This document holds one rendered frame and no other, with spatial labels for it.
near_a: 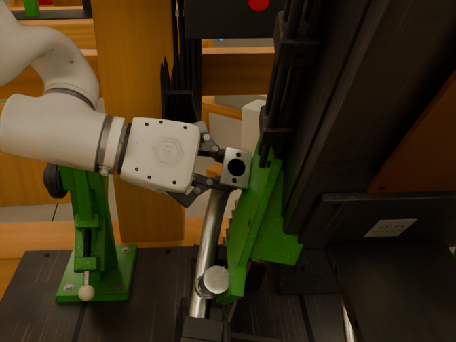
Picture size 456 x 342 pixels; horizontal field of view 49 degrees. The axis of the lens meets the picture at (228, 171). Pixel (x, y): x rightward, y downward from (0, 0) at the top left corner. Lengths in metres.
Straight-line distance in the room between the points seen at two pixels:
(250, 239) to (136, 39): 0.45
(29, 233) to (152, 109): 0.44
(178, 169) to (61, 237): 0.55
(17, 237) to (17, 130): 0.55
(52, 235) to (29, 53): 0.64
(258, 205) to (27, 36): 0.34
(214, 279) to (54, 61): 0.37
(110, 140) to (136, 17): 0.31
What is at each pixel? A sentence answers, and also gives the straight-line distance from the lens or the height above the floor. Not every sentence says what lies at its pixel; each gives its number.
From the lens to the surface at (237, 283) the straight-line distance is 0.68.
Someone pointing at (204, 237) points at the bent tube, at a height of 1.06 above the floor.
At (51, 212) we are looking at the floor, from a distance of 2.99.
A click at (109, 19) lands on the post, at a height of 1.36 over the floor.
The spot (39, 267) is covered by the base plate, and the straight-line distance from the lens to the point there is 1.08.
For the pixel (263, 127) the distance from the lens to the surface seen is 0.54.
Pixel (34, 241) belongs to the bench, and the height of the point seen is 0.88.
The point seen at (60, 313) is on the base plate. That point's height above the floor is 0.90.
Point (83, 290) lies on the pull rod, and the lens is 0.91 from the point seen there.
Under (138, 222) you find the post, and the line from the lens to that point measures 1.10.
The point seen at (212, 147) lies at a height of 1.23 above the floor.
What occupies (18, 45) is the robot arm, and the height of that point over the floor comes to 1.40.
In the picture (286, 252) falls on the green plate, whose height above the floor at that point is 1.12.
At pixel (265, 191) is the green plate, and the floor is 1.23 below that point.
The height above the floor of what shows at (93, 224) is 1.04.
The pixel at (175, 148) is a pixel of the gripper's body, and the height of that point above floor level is 1.24.
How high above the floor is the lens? 1.54
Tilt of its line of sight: 28 degrees down
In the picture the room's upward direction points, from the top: straight up
